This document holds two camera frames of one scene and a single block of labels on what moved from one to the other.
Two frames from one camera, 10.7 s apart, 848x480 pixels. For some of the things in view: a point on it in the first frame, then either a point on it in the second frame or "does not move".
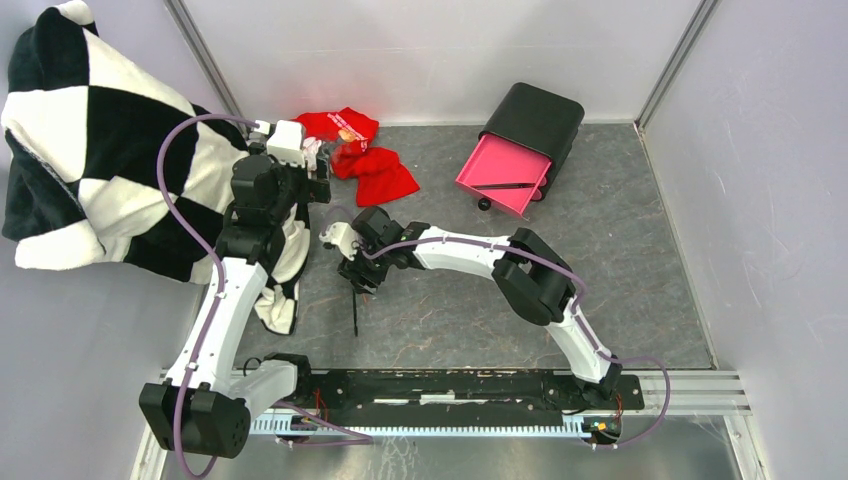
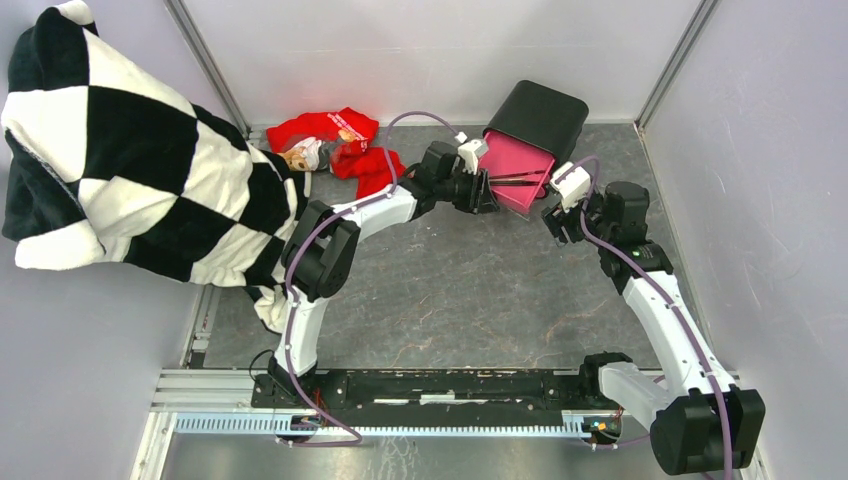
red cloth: (378, 172) does not move
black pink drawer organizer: (524, 150) does not move
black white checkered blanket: (108, 166) does not move
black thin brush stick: (355, 313) → (514, 182)
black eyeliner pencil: (500, 186) → (517, 175)
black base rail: (450, 395) does not move
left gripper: (318, 189) → (481, 199)
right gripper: (353, 271) → (557, 217)
